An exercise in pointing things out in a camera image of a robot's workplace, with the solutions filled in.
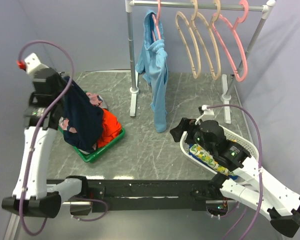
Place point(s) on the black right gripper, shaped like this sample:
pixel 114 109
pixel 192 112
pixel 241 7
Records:
pixel 187 125

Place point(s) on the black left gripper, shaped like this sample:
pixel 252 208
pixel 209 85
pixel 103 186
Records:
pixel 54 81

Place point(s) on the navy blue shorts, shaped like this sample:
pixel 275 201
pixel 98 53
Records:
pixel 84 120

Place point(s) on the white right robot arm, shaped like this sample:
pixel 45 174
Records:
pixel 234 161

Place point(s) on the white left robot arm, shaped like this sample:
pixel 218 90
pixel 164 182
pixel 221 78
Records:
pixel 31 196

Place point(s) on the light blue shorts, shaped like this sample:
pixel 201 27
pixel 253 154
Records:
pixel 152 63

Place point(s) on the pink hanger holding shorts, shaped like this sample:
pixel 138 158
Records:
pixel 156 31

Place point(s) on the lemon print garment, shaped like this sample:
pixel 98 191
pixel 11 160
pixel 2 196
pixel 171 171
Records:
pixel 208 158

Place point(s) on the white plastic laundry basket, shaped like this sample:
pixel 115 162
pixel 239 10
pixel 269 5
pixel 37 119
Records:
pixel 230 135

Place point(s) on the pink patterned garment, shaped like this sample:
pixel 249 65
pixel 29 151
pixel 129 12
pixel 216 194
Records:
pixel 95 99

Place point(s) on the metal clothes rack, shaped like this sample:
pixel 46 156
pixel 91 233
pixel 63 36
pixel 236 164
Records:
pixel 266 10

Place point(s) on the orange garment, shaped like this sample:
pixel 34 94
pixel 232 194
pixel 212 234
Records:
pixel 111 129

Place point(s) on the green plastic tray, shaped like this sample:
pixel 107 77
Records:
pixel 90 157

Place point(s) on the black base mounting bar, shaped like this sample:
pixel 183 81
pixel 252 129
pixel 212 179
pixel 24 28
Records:
pixel 143 195

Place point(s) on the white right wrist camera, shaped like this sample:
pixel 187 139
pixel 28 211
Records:
pixel 205 114

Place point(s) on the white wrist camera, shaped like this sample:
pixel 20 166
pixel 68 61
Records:
pixel 205 114
pixel 31 64

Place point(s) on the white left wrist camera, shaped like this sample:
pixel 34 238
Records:
pixel 31 64

